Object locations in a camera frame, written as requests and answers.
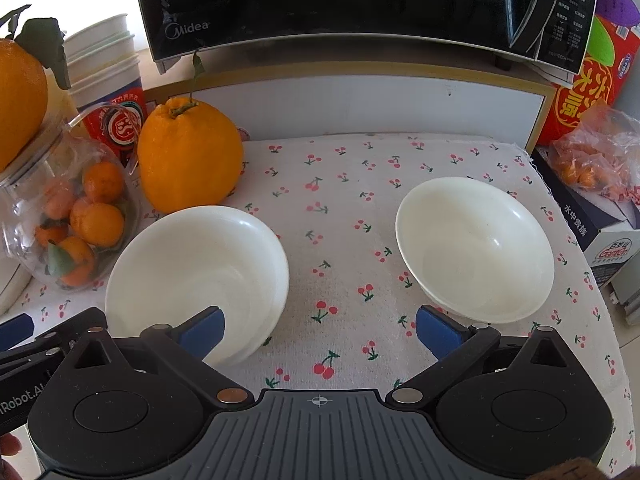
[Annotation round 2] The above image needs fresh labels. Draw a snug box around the citrus fruit atop jar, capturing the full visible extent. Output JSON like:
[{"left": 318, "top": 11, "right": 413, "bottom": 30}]
[{"left": 0, "top": 39, "right": 48, "bottom": 170}]

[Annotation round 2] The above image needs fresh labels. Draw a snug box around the cream bowl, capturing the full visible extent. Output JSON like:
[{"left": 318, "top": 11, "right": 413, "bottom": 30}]
[
  {"left": 395, "top": 177, "right": 554, "bottom": 324},
  {"left": 105, "top": 206, "right": 290, "bottom": 366}
]

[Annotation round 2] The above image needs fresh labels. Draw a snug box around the white Changhong air fryer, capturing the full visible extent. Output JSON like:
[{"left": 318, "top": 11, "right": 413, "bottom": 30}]
[{"left": 0, "top": 256, "right": 32, "bottom": 314}]

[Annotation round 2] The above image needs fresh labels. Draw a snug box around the black Midea microwave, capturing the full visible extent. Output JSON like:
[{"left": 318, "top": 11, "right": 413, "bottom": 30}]
[{"left": 138, "top": 0, "right": 597, "bottom": 73}]

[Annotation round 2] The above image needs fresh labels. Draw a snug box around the red gift box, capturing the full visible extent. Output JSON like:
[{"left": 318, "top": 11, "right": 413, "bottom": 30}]
[{"left": 536, "top": 0, "right": 639, "bottom": 146}]

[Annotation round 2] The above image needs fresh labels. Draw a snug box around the large orange citrus fruit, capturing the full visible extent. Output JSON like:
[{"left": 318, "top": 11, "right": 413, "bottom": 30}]
[{"left": 137, "top": 96, "right": 243, "bottom": 214}]

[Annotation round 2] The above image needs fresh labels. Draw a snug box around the glass jar of tangerines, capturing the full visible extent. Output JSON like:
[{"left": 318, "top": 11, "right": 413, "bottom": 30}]
[{"left": 1, "top": 103, "right": 140, "bottom": 290}]

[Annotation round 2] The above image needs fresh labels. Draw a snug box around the blue white carton box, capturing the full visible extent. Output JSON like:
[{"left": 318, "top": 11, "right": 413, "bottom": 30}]
[{"left": 532, "top": 148, "right": 639, "bottom": 286}]

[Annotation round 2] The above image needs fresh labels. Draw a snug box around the person's left hand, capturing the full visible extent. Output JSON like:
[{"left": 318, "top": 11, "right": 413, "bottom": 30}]
[{"left": 0, "top": 434, "right": 22, "bottom": 456}]

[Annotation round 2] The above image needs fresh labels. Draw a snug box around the plastic bag of fruit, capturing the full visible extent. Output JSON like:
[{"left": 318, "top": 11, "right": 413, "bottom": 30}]
[{"left": 548, "top": 102, "right": 640, "bottom": 205}]

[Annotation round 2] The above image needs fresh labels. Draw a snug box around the stack of paper cups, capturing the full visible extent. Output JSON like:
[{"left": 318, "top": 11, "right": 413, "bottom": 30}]
[{"left": 63, "top": 14, "right": 146, "bottom": 165}]

